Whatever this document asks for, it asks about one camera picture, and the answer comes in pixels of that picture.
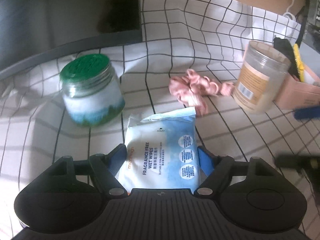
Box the blue wet wipes pack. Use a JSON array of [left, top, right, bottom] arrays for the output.
[[118, 107, 201, 192]]

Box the yellow round sponge pad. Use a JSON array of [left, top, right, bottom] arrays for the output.
[[293, 43, 305, 82]]

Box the pink scrunchie cloth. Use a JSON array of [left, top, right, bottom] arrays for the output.
[[169, 69, 235, 116]]

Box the white cable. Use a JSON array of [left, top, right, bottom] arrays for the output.
[[282, 0, 304, 21]]

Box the pink storage box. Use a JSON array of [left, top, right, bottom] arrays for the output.
[[275, 65, 319, 110]]

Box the green lid glass jar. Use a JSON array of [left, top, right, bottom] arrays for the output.
[[59, 54, 125, 126]]

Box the black knit cloth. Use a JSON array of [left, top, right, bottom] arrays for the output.
[[273, 37, 300, 81]]

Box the black monitor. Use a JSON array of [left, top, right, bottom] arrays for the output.
[[1, 0, 142, 79]]

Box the clear jar tan lid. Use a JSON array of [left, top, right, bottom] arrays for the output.
[[233, 40, 291, 113]]

